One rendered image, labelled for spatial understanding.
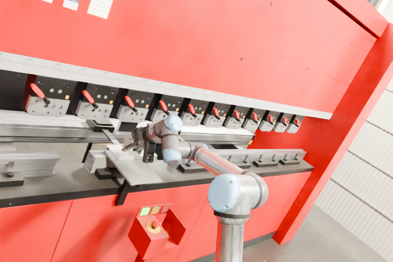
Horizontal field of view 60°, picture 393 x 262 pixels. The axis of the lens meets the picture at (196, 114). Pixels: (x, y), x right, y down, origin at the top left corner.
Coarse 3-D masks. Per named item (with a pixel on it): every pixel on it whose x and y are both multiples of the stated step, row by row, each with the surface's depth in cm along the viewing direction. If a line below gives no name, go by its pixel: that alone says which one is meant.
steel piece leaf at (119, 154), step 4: (112, 148) 167; (116, 148) 169; (120, 148) 171; (112, 152) 164; (116, 152) 165; (120, 152) 167; (124, 152) 168; (116, 156) 162; (120, 156) 159; (124, 156) 161; (128, 156) 162; (132, 156) 164
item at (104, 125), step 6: (90, 120) 181; (96, 120) 180; (102, 120) 183; (108, 120) 186; (90, 126) 181; (96, 126) 177; (102, 126) 180; (108, 126) 183; (114, 126) 186; (108, 132) 180; (108, 138) 175; (114, 138) 177; (114, 144) 171
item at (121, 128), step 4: (120, 124) 162; (124, 124) 163; (128, 124) 165; (132, 124) 167; (136, 124) 168; (116, 128) 164; (120, 128) 163; (124, 128) 165; (128, 128) 166; (132, 128) 168; (116, 132) 164; (120, 132) 166; (124, 132) 167; (128, 132) 169
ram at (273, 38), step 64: (0, 0) 103; (128, 0) 130; (192, 0) 148; (256, 0) 174; (320, 0) 210; (0, 64) 112; (128, 64) 144; (192, 64) 168; (256, 64) 201; (320, 64) 251
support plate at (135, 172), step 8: (104, 152) 162; (128, 152) 170; (136, 152) 174; (112, 160) 157; (120, 160) 160; (128, 160) 163; (136, 160) 166; (120, 168) 154; (128, 168) 156; (136, 168) 159; (144, 168) 162; (128, 176) 150; (136, 176) 153; (144, 176) 156; (152, 176) 159; (136, 184) 149
